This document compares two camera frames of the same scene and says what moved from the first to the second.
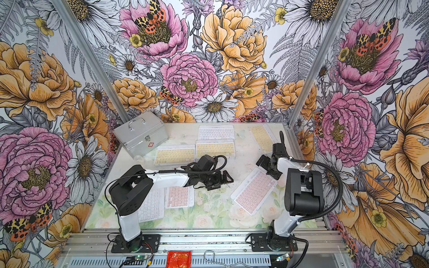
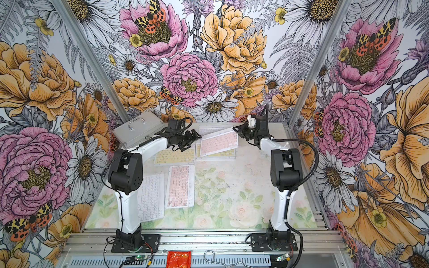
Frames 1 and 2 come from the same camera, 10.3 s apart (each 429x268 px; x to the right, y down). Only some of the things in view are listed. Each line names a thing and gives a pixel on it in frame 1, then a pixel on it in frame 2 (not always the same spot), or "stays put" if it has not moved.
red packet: [179, 259] stays put
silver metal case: [142, 134] stays put
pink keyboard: [179, 197] stays put
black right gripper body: [271, 170] → [253, 132]
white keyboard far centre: [216, 132] stays put
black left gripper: [218, 181] → [194, 133]
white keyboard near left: [153, 207] stays put
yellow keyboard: [167, 154] stays put
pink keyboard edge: [254, 190] → [219, 143]
